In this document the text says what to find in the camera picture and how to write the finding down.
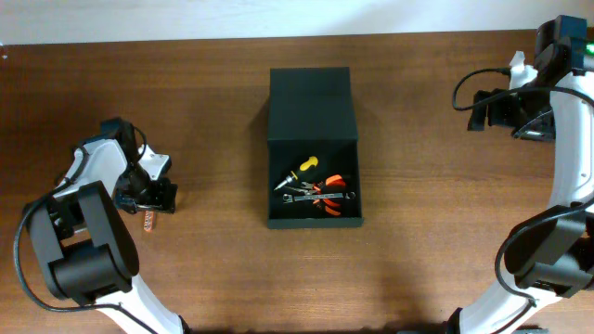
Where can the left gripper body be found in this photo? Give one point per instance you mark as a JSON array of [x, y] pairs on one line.
[[155, 197]]

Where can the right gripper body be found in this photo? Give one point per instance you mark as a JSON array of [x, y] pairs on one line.
[[497, 108]]

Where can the silver combination wrench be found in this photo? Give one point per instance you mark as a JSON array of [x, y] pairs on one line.
[[290, 198]]

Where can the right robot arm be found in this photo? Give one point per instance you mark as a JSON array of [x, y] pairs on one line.
[[548, 257]]

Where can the yellow black stubby screwdriver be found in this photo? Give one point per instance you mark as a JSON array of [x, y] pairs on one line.
[[304, 169]]

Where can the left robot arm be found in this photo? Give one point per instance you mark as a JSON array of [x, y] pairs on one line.
[[85, 251]]

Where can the orange black long-nose pliers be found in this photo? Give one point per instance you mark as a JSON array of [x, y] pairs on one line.
[[332, 184]]

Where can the black open cardboard box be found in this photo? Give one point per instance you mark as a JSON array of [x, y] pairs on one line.
[[311, 113]]

